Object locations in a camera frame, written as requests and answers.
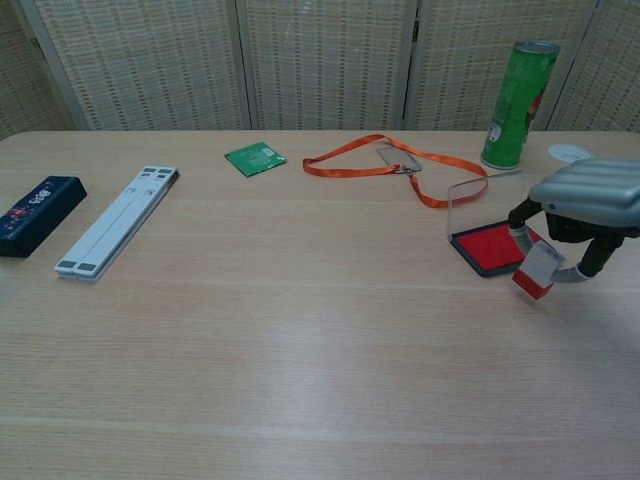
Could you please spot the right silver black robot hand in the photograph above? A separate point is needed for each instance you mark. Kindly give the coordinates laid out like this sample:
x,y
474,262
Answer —
x,y
590,192

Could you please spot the red and white stamp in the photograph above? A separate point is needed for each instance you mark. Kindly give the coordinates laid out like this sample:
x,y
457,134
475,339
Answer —
x,y
537,275

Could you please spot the red ink pad with clear lid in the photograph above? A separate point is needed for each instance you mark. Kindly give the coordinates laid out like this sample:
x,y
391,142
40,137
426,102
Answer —
x,y
487,245

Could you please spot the white round table grommet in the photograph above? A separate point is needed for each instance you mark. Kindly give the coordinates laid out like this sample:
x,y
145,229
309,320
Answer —
x,y
567,151

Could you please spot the green cylindrical chips can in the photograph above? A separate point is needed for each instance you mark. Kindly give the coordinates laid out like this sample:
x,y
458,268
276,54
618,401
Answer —
x,y
517,105

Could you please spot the clear badge holder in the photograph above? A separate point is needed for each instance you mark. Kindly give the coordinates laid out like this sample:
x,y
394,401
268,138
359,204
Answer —
x,y
398,156

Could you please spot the woven folding screen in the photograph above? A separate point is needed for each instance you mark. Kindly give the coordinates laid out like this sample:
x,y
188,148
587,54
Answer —
x,y
320,62

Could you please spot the green square packet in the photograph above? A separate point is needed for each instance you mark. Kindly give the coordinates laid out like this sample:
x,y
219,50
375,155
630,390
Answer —
x,y
254,158

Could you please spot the white folding stand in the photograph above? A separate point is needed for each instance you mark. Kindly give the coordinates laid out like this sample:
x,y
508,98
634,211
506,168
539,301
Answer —
x,y
117,222

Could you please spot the dark blue printed box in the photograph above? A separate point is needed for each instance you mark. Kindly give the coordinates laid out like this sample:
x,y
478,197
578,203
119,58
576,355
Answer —
x,y
37,210

